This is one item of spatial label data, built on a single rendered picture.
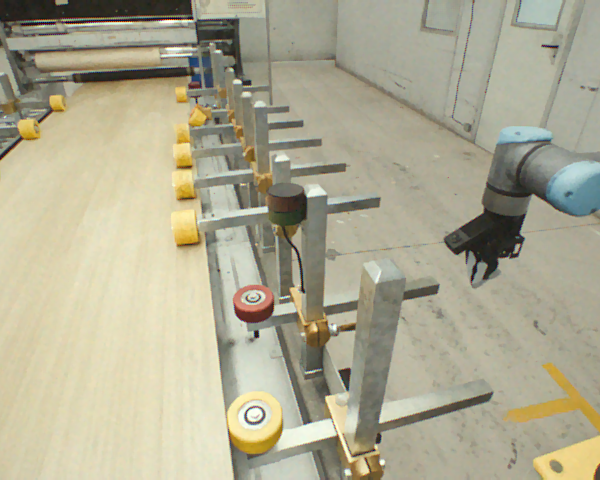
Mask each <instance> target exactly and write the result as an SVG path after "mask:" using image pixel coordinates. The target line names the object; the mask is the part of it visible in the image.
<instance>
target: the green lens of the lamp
mask: <svg viewBox="0 0 600 480"><path fill-rule="evenodd" d="M267 210H268V220H269V221H270V222H271V223H273V224H275V225H279V226H292V225H296V224H298V223H300V222H302V221H303V220H304V217H305V204H304V206H303V207H302V208H301V209H300V210H298V211H296V212H292V213H279V212H275V211H273V210H271V209H270V208H269V207H268V205H267Z"/></svg>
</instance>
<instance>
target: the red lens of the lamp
mask: <svg viewBox="0 0 600 480"><path fill-rule="evenodd" d="M270 187H271V186H270ZM270 187H269V188H270ZM301 187H302V186H301ZM269 188H268V189H267V191H266V193H267V205H268V207H269V208H270V209H272V210H275V211H279V212H292V211H296V210H299V209H300V208H302V207H303V206H304V204H305V190H304V188H303V187H302V188H303V193H302V194H301V195H299V196H296V197H293V198H287V199H285V198H283V199H282V198H276V197H273V196H272V195H270V194H269V192H268V190H269Z"/></svg>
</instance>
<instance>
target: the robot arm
mask: <svg viewBox="0 0 600 480"><path fill-rule="evenodd" d="M552 135H553V134H552V132H551V131H549V130H547V129H543V128H538V127H530V126H510V127H506V128H504V129H502V130H501V131H500V134H499V137H498V140H497V142H496V143H495V145H496V147H495V151H494V155H493V158H492V162H491V166H490V170H489V173H488V177H487V181H486V184H485V188H484V192H483V195H482V199H481V204H482V205H483V206H484V209H483V211H484V213H482V214H480V215H479V216H477V217H476V218H474V219H472V220H471V221H469V222H468V223H466V224H464V225H463V226H461V227H460V228H458V229H456V230H455V231H453V232H452V233H450V234H448V235H447V236H445V237H444V242H445V244H446V246H447V247H448V248H449V249H450V250H451V251H452V252H453V253H454V254H455V255H459V254H460V253H462V252H464V251H465V256H466V265H467V273H468V278H469V282H470V284H471V287H473V289H475V288H478V287H480V286H482V285H483V284H484V283H485V282H486V281H488V280H490V279H493V278H495V277H497V276H499V274H500V273H501V270H500V269H498V268H497V267H498V264H499V263H498V258H500V259H502V258H507V257H509V259H512V258H517V257H518V256H519V253H520V251H521V248H522V245H523V242H524V239H525V237H523V236H522V235H521V234H520V231H521V228H522V225H523V222H524V219H525V216H526V213H527V209H528V206H529V204H530V201H531V198H532V195H533V194H534V195H535V196H537V197H539V198H540V199H542V200H544V201H545V202H547V203H549V204H550V205H551V206H552V207H553V208H555V209H556V210H558V211H560V212H563V213H566V214H568V215H570V216H575V217H582V216H587V215H590V214H592V213H594V212H596V211H598V210H600V151H598V152H587V153H573V152H570V151H568V150H566V149H563V148H561V147H559V146H556V145H554V144H552V143H550V142H551V140H552V139H553V137H552ZM515 236H516V237H520V238H516V237H515ZM516 244H520V247H519V249H518V252H517V253H513V252H514V251H515V246H516ZM510 253H511V254H510ZM509 254H510V256H509Z"/></svg>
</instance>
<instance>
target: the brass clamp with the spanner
mask: <svg viewBox="0 0 600 480"><path fill-rule="evenodd" d="M297 289H298V287H293V288H290V289H289V290H290V303H291V302H293V303H294V305H295V308H296V311H297V322H296V323H297V326H298V329H299V332H300V336H301V340H303V342H304V343H305V342H306V344H307V345H308V346H309V347H312V348H318V347H321V346H324V345H325V344H326V343H327V342H328V341H329V340H330V337H331V334H330V332H329V329H328V320H327V317H326V315H325V313H324V311H323V318H322V319H316V320H311V321H306V320H305V317H304V315H303V312H302V301H301V293H299V292H298V291H297Z"/></svg>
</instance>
